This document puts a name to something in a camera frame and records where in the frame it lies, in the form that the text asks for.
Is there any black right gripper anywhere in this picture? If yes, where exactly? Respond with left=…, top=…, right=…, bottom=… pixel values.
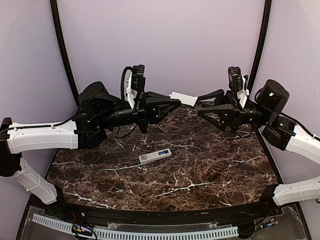
left=194, top=88, right=272, bottom=133

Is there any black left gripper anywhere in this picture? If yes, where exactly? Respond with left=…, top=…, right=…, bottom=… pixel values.
left=98, top=88, right=183, bottom=134

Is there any white battery cover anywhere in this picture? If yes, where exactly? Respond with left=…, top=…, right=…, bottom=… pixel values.
left=169, top=91, right=198, bottom=107

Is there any white remote control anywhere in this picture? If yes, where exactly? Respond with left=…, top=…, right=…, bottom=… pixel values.
left=138, top=148, right=172, bottom=164

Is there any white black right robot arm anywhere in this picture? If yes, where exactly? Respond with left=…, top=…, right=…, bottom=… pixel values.
left=197, top=79, right=320, bottom=217

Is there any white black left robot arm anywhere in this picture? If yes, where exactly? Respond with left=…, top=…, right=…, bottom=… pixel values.
left=0, top=81, right=182, bottom=218

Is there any black front frame rail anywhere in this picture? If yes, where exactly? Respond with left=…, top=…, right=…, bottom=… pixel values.
left=55, top=202, right=271, bottom=225

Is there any black right corner frame post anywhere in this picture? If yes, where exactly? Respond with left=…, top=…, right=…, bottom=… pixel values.
left=248, top=0, right=272, bottom=90

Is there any black corner frame post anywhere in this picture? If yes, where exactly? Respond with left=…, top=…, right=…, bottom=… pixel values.
left=49, top=0, right=80, bottom=107
left=248, top=0, right=272, bottom=90

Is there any white slotted cable duct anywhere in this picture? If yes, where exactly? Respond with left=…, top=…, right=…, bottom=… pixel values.
left=31, top=213, right=239, bottom=240

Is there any black left corner frame post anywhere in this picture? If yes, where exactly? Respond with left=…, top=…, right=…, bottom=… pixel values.
left=49, top=0, right=80, bottom=107

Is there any small circuit board with wires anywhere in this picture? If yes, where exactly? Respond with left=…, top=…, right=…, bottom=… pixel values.
left=71, top=223, right=98, bottom=240

